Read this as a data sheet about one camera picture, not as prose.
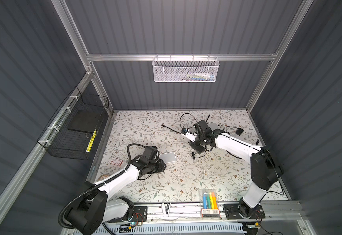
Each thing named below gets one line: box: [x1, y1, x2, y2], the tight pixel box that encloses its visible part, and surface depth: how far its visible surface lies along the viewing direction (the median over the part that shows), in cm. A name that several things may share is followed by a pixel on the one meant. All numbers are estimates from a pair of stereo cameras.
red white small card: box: [109, 158, 123, 167], surface depth 93 cm
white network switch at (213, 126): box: [206, 122, 220, 131], surface depth 112 cm
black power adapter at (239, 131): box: [235, 127, 245, 136], surface depth 107 cm
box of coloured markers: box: [200, 188, 221, 219], surface depth 78 cm
